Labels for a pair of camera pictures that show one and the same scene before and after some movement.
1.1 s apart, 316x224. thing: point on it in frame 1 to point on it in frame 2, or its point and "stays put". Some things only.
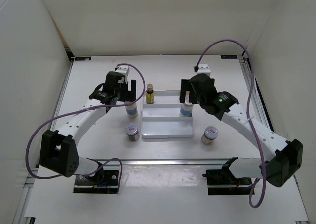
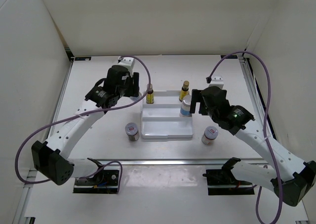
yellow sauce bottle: x=149 y=94 stays put
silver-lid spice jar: x=132 y=110 to x=136 y=98
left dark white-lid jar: x=132 y=130 stays put
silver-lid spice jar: x=186 y=110 stays put
